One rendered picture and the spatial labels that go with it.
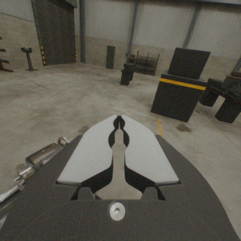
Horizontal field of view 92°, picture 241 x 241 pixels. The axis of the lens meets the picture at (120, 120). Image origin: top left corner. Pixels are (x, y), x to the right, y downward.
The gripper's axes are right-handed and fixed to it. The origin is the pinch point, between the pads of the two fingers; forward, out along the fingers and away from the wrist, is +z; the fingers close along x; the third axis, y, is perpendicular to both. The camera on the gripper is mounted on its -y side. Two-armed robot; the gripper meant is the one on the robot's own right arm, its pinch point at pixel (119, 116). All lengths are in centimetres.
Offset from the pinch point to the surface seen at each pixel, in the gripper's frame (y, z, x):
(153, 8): -311, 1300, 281
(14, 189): 64, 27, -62
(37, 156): 38, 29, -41
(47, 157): 40, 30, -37
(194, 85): 73, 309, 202
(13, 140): 133, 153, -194
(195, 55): 4, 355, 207
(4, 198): 64, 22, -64
